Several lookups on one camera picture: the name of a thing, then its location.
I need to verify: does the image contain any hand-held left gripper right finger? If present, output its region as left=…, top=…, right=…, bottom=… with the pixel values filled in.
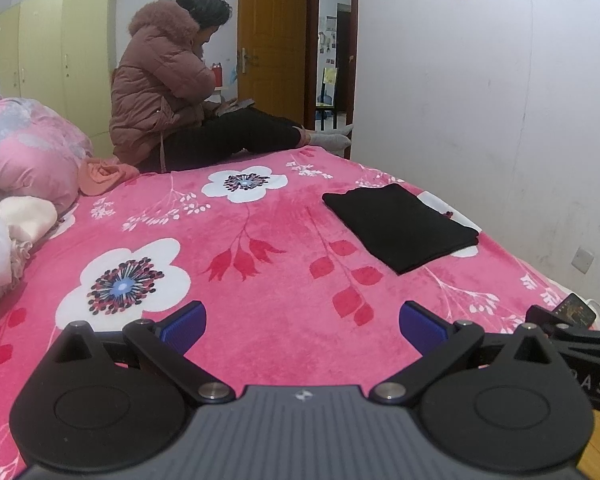
left=370, top=301, right=563, bottom=405

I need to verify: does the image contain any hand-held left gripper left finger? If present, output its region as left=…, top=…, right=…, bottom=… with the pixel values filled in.
left=54, top=301, right=235, bottom=405

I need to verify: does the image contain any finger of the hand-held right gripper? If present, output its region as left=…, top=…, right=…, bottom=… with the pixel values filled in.
left=525, top=304, right=600, bottom=361

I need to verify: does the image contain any black t-shirt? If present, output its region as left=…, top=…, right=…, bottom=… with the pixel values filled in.
left=322, top=183, right=481, bottom=276

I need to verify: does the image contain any small black device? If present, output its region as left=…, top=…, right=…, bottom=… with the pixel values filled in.
left=554, top=294, right=597, bottom=330

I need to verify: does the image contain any pink floral blanket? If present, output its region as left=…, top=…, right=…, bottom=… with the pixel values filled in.
left=0, top=145, right=600, bottom=480

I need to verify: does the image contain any coral cloth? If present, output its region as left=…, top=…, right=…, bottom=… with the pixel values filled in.
left=77, top=157, right=142, bottom=197

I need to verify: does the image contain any cream fleece garment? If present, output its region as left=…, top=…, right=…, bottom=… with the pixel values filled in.
left=0, top=195, right=59, bottom=247

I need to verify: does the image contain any pink quilt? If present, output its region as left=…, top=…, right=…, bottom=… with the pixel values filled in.
left=0, top=80, right=94, bottom=217

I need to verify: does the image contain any pale yellow wardrobe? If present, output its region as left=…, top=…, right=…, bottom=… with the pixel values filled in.
left=0, top=0, right=119, bottom=161

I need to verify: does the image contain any wooden door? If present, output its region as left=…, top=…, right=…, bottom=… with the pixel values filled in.
left=237, top=0, right=322, bottom=129

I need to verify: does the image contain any dark door frame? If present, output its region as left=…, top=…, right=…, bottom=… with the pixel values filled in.
left=307, top=0, right=362, bottom=127

